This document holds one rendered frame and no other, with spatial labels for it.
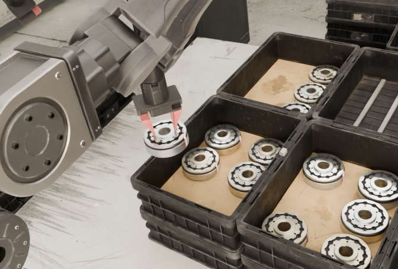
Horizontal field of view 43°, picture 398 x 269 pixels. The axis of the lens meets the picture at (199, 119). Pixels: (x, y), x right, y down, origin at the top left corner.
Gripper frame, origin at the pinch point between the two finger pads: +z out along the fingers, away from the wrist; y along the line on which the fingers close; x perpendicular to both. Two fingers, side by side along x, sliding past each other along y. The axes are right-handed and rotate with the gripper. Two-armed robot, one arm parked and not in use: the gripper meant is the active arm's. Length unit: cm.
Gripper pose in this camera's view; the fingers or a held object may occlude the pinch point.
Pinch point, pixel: (164, 130)
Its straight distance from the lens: 116.5
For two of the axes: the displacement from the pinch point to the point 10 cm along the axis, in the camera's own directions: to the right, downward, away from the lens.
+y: -9.5, 2.8, -1.4
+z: 1.5, 7.9, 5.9
